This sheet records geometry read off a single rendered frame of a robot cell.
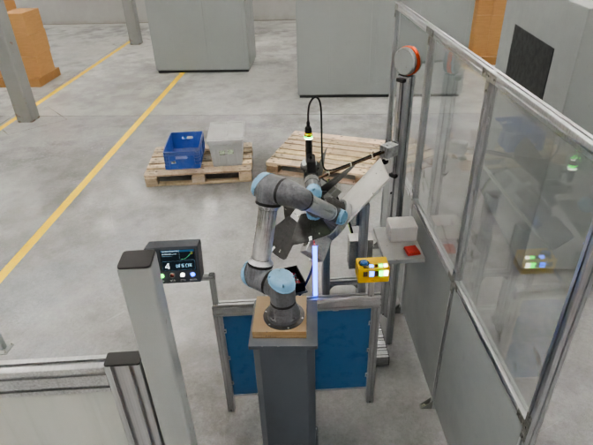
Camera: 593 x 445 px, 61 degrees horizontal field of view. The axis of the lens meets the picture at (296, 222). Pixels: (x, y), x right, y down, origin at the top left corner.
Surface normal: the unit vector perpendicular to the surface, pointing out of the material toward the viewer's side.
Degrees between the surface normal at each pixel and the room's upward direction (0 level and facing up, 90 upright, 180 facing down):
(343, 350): 90
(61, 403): 89
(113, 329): 0
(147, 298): 90
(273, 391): 90
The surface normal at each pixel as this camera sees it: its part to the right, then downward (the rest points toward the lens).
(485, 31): -0.04, 0.53
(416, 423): -0.03, -0.85
